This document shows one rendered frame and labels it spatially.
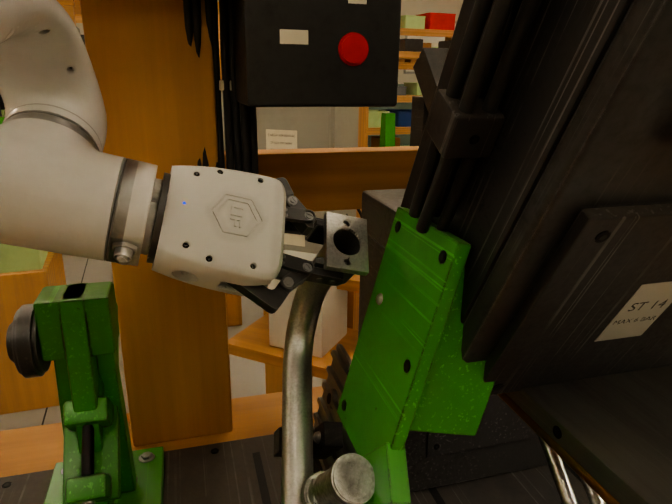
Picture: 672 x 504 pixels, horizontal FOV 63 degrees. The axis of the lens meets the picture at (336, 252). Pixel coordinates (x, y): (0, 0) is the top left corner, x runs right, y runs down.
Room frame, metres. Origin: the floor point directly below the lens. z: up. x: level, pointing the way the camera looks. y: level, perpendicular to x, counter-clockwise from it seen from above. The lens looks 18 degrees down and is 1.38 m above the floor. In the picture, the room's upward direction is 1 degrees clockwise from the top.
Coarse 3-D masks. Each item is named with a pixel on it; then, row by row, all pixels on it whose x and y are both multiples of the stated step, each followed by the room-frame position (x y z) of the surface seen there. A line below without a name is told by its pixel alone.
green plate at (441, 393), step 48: (432, 240) 0.40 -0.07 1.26; (384, 288) 0.45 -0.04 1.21; (432, 288) 0.38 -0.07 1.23; (384, 336) 0.42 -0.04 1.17; (432, 336) 0.36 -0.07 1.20; (384, 384) 0.40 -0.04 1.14; (432, 384) 0.38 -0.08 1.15; (480, 384) 0.39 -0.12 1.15; (384, 432) 0.37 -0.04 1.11; (432, 432) 0.38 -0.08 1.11
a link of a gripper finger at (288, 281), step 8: (320, 264) 0.45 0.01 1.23; (312, 272) 0.45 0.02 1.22; (320, 272) 0.45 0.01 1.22; (328, 272) 0.45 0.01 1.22; (336, 272) 0.46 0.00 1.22; (288, 280) 0.43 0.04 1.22; (296, 280) 0.44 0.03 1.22; (304, 280) 0.45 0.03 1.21; (312, 280) 0.46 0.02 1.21; (320, 280) 0.46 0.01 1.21; (328, 280) 0.46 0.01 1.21; (336, 280) 0.46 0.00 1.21; (344, 280) 0.47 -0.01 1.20; (288, 288) 0.43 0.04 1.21
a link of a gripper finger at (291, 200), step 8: (288, 200) 0.49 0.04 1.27; (296, 200) 0.49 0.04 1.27; (304, 208) 0.49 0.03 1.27; (296, 224) 0.49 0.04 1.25; (304, 224) 0.48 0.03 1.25; (312, 224) 0.48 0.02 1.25; (320, 224) 0.48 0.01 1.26; (304, 232) 0.49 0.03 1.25; (312, 232) 0.48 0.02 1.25; (320, 232) 0.48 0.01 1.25; (312, 240) 0.49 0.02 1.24; (320, 240) 0.49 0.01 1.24
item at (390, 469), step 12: (384, 444) 0.36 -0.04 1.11; (372, 456) 0.37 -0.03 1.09; (384, 456) 0.35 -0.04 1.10; (396, 456) 0.35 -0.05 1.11; (384, 468) 0.35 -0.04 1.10; (396, 468) 0.35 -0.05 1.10; (384, 480) 0.34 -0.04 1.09; (396, 480) 0.34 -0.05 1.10; (408, 480) 0.34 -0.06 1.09; (384, 492) 0.34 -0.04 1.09; (396, 492) 0.33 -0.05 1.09; (408, 492) 0.33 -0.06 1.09
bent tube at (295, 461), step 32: (352, 224) 0.48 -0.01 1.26; (320, 256) 0.48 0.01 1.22; (352, 256) 0.45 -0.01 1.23; (320, 288) 0.50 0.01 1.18; (288, 320) 0.52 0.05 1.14; (288, 352) 0.50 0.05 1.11; (288, 384) 0.48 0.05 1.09; (288, 416) 0.46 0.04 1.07; (288, 448) 0.43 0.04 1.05; (288, 480) 0.41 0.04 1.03
